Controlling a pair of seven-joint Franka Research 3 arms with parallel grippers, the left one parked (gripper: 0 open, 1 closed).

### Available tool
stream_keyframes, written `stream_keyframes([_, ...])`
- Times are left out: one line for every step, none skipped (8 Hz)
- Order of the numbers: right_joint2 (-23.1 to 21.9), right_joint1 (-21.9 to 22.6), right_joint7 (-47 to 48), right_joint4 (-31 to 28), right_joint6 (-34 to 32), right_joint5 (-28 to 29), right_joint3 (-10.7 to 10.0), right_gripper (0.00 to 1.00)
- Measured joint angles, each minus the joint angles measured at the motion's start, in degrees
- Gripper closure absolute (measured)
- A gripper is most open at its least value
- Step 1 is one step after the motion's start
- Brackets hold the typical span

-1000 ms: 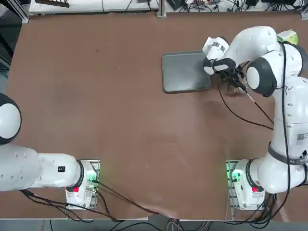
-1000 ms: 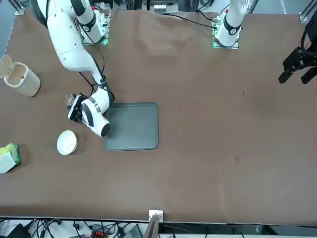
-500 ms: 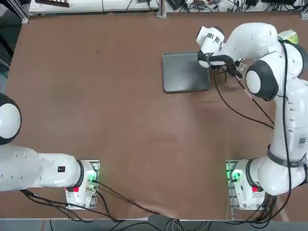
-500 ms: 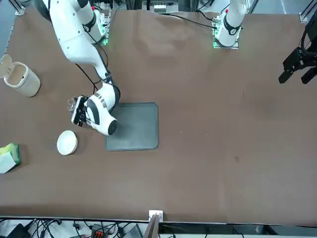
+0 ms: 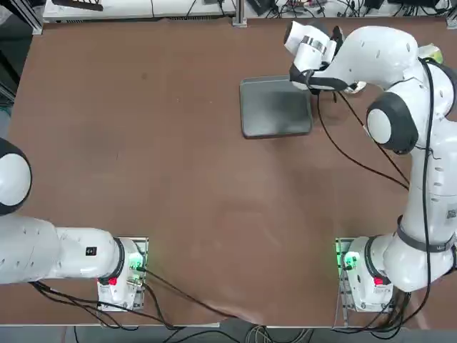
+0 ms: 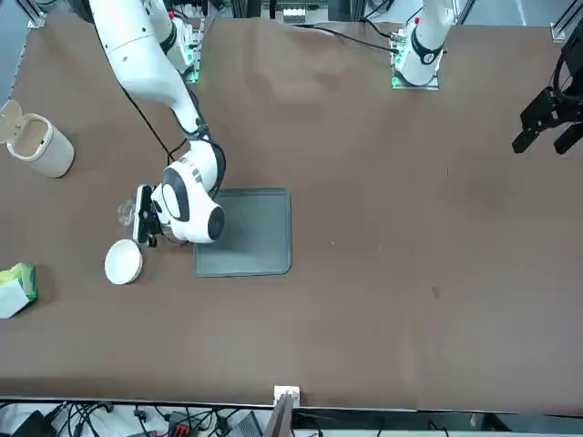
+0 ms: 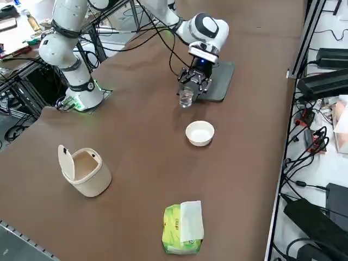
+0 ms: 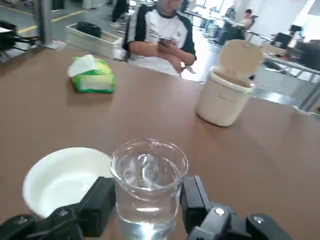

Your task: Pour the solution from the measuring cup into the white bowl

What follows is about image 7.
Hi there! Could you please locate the black ribbed power supply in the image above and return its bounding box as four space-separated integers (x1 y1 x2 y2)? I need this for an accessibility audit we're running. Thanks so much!
316 47 348 69

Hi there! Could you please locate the long black power supply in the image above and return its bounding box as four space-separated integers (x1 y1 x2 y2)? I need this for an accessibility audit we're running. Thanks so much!
296 69 348 97

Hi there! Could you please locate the clear glass measuring cup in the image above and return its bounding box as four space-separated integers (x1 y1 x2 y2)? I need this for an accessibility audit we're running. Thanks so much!
178 86 195 109

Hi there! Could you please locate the cream mini trash bin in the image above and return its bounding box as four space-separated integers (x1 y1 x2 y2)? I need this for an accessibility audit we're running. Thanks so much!
57 144 113 198

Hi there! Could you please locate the white bowl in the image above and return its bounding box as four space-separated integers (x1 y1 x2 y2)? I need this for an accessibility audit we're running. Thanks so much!
185 120 216 147

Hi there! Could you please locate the pink white box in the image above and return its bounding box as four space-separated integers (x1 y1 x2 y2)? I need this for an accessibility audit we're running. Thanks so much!
332 94 348 154

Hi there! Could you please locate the green tissue pack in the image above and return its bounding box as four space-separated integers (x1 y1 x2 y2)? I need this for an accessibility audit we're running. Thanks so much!
161 200 206 256

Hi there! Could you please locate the large black adapter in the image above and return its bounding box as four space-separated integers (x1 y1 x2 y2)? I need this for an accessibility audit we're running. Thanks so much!
283 197 348 247

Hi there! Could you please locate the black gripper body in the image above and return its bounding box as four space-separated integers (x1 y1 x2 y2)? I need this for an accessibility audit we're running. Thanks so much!
187 55 214 80

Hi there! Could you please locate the dark grey square tray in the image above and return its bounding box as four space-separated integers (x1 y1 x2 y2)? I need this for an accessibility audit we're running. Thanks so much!
190 60 235 103

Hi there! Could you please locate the grey aluminium rail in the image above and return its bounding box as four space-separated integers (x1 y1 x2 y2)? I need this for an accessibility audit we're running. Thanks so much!
0 219 60 261

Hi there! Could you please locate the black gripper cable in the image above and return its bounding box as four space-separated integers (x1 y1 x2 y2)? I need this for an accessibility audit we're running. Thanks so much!
134 0 191 78

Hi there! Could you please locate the aluminium table rail post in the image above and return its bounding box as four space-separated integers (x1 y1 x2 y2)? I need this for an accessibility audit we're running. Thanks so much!
286 0 327 79

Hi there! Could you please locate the amber glass bottle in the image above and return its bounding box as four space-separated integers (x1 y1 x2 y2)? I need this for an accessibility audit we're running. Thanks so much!
25 9 41 32

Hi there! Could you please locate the black flat box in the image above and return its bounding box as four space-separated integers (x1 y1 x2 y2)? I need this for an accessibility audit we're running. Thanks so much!
325 182 348 221

